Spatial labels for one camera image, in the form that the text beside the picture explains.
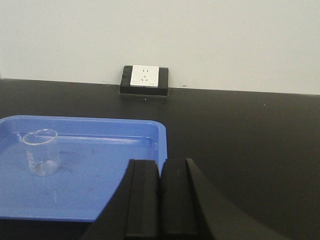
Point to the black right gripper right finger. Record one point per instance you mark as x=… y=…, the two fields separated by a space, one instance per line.
x=193 y=209

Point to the white socket on black base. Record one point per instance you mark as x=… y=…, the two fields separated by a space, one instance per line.
x=144 y=80

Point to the clear glass beaker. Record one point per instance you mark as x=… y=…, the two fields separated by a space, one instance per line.
x=42 y=151

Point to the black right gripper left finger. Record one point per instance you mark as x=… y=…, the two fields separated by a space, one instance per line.
x=132 y=213

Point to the blue plastic tray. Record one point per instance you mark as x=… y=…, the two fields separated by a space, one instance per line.
x=94 y=155

